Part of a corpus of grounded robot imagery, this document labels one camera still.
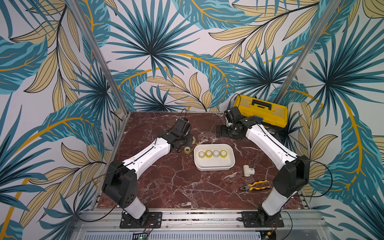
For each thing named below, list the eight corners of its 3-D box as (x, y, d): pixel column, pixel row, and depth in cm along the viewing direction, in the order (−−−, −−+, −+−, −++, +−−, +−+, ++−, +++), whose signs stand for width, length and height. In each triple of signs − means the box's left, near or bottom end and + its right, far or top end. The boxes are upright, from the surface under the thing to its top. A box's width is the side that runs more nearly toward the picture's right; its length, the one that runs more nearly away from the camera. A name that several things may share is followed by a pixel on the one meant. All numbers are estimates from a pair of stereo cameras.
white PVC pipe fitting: (244, 176, 90) (246, 174, 88) (242, 166, 94) (244, 164, 91) (254, 176, 90) (255, 174, 88) (251, 167, 94) (253, 164, 91)
